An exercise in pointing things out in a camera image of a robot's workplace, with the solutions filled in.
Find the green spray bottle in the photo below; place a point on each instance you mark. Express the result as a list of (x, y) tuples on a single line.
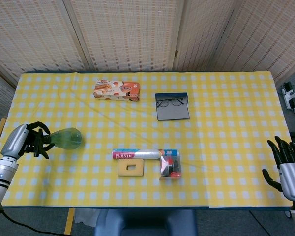
[(67, 139)]

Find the yellow checkered tablecloth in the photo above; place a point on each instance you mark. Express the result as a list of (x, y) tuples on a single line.
[(147, 123)]

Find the woven folding screen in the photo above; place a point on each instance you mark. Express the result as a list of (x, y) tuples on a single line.
[(147, 34)]

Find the clear box of clips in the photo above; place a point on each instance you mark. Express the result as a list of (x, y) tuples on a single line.
[(170, 167)]

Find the yellow sponge with hole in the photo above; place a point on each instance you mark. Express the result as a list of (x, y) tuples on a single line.
[(130, 168)]

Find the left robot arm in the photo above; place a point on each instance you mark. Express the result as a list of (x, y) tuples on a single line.
[(0, 184)]

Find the black glasses case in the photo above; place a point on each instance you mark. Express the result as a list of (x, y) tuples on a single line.
[(172, 110)]

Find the white power strip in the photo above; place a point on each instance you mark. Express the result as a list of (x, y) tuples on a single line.
[(290, 95)]

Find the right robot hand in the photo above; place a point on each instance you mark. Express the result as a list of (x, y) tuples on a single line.
[(288, 172)]

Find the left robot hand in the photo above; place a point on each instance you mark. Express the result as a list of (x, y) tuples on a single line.
[(24, 142)]

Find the orange snack box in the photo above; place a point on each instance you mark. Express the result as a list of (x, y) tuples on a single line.
[(116, 91)]

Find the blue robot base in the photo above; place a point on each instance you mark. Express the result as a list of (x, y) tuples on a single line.
[(145, 222)]

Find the plastic wrap roll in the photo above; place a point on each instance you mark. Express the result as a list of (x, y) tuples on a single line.
[(135, 155)]

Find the black rimmed eyeglasses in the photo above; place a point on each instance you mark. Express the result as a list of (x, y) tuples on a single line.
[(169, 102)]

